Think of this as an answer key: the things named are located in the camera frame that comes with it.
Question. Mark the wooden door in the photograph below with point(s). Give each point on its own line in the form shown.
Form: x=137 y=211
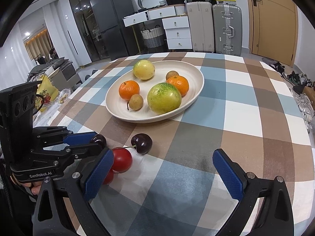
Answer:
x=273 y=28

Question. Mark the white drawer cabinet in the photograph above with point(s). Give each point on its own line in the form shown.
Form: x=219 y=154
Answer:
x=175 y=23

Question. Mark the upper red cherry tomato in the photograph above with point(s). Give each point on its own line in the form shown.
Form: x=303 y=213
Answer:
x=122 y=160

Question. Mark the person's left hand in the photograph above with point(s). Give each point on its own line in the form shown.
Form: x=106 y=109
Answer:
x=34 y=187

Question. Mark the red cherry tomato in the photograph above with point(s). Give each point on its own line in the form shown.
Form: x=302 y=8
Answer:
x=109 y=178
x=122 y=160

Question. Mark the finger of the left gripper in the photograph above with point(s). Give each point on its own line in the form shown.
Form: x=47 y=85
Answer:
x=66 y=156
x=78 y=137

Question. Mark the yellow shoe box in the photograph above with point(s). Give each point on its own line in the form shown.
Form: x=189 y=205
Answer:
x=229 y=2

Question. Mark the black refrigerator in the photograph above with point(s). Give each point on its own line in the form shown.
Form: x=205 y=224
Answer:
x=119 y=40

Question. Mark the woven laundry basket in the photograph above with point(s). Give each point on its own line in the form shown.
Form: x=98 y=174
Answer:
x=154 y=37

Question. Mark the green-yellow passion fruit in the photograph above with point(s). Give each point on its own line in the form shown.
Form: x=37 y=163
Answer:
x=163 y=98

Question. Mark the yellow plastic bag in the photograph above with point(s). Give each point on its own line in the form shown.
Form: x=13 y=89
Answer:
x=47 y=90

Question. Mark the small orange mandarin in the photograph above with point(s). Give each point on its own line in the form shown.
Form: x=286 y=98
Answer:
x=181 y=83

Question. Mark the checkered tablecloth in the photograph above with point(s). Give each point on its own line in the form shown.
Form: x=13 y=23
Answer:
x=245 y=108

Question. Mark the yellow passion fruit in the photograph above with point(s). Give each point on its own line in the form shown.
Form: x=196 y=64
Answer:
x=144 y=70

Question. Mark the lower red cherry tomato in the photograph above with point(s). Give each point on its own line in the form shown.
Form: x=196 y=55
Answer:
x=109 y=178

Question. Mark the silver aluminium suitcase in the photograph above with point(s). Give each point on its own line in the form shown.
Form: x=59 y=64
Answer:
x=227 y=29

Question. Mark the beige suitcase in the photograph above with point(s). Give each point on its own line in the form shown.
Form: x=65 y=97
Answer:
x=201 y=26

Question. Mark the large orange mandarin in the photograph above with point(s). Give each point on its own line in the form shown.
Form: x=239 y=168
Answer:
x=128 y=88

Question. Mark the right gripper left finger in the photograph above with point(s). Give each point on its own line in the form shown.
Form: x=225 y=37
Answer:
x=51 y=216

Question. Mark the brown longan with stem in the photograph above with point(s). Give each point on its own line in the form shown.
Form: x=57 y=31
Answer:
x=135 y=103

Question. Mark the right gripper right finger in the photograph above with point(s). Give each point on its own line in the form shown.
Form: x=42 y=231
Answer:
x=275 y=216

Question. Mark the dark cherry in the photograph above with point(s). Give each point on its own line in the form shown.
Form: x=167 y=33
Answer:
x=141 y=142
x=100 y=140

